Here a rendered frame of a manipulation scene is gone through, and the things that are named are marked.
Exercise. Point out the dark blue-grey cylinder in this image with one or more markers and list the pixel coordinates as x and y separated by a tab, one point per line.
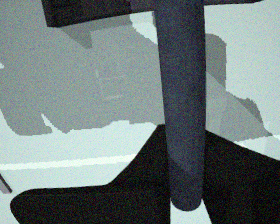
180	29

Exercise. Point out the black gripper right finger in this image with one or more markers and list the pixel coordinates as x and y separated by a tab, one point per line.
240	186

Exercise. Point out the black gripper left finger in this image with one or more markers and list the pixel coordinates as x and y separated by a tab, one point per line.
138	195

